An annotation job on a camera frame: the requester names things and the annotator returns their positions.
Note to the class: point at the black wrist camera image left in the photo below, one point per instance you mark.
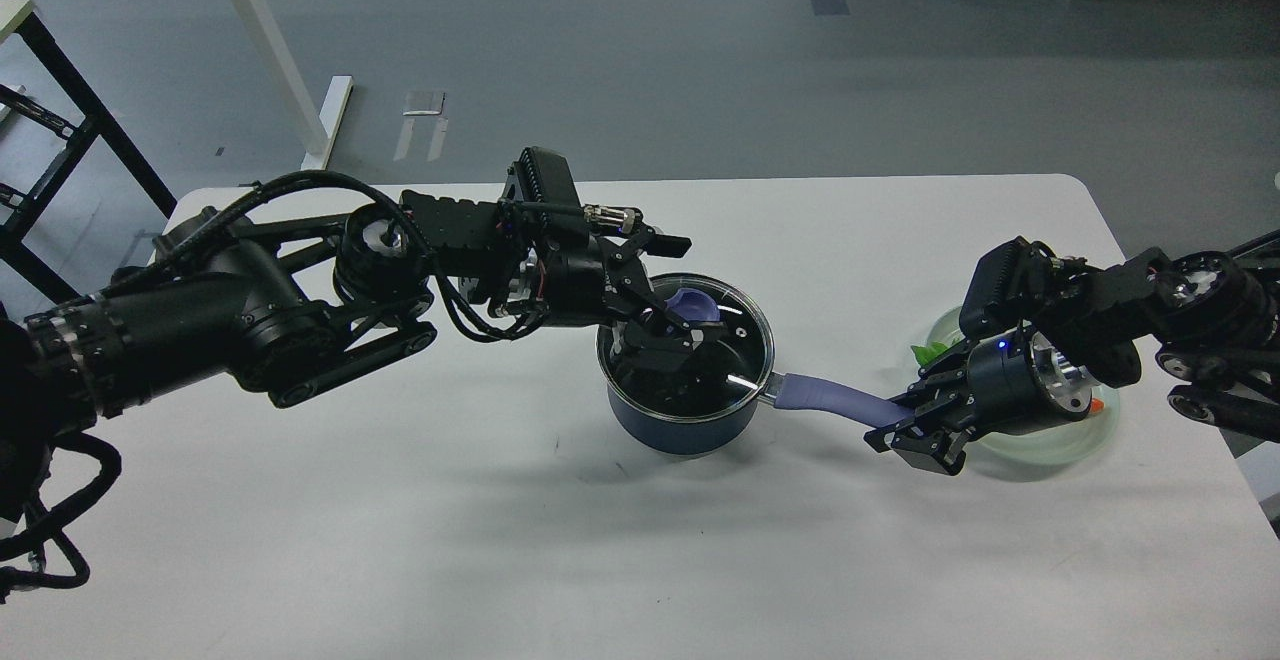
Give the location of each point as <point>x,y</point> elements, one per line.
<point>541,175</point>

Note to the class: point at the black metal rack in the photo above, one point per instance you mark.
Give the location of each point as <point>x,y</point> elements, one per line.
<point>97,124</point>

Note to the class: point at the black wrist camera image right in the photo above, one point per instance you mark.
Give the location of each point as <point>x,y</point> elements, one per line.
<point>1007,286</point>

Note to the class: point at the clear glass plate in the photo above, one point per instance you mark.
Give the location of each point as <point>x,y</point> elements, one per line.
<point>1048,450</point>

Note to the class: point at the blue saucepan with handle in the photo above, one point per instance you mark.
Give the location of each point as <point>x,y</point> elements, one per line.
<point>782,391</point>

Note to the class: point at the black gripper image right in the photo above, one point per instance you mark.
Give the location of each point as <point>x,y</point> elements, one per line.
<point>1019,384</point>

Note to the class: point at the black wrist camera image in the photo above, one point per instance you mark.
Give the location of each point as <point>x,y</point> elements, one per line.
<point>541,175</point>
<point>1007,286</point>

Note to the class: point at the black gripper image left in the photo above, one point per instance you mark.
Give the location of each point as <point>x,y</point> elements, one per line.
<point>601,283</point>

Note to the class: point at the glass pot lid blue knob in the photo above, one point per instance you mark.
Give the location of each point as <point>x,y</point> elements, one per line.
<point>721,377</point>

